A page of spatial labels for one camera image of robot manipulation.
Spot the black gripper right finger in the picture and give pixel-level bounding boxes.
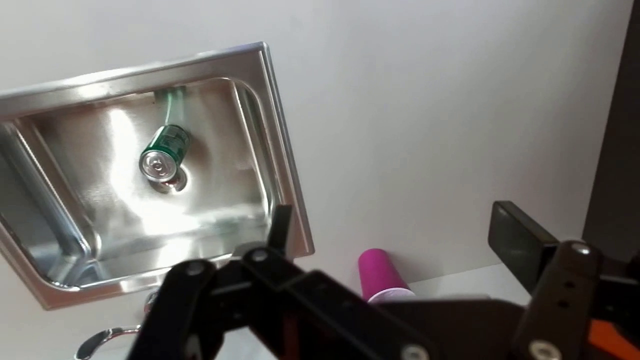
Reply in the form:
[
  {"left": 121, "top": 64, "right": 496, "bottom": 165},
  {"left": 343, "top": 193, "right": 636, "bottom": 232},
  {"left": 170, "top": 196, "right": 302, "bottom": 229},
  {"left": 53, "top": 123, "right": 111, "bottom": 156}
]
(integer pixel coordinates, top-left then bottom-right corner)
[{"left": 487, "top": 199, "right": 640, "bottom": 360}]

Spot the purple plastic cup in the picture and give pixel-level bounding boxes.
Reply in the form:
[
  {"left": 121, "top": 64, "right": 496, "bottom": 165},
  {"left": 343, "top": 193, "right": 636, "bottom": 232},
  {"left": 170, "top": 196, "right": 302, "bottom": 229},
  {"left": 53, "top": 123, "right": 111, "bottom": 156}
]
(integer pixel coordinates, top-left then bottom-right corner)
[{"left": 356, "top": 246, "right": 417, "bottom": 306}]

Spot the stainless steel sink basin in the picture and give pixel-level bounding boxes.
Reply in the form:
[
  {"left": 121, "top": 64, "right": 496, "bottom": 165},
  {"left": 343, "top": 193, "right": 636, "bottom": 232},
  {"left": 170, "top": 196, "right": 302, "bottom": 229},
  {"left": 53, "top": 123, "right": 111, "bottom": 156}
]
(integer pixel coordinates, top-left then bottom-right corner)
[{"left": 0, "top": 42, "right": 316, "bottom": 312}]

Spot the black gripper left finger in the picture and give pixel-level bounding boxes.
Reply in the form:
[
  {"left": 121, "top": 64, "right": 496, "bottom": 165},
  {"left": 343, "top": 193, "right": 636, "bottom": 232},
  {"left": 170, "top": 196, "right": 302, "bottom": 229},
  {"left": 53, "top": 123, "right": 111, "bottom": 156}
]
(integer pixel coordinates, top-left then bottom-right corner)
[{"left": 127, "top": 205, "right": 437, "bottom": 360}]

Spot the green soda can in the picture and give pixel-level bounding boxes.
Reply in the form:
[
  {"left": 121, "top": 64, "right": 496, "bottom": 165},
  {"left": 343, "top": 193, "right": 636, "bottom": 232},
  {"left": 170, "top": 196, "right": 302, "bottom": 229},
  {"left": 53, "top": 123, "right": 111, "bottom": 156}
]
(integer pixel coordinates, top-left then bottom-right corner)
[{"left": 138, "top": 123, "right": 196, "bottom": 187}]

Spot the dark wood cabinet panel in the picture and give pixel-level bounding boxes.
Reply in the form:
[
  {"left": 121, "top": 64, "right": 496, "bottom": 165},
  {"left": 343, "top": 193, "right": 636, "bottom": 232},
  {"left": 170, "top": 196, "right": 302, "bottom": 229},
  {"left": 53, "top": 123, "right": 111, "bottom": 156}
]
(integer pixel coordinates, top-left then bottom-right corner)
[{"left": 583, "top": 0, "right": 640, "bottom": 264}]

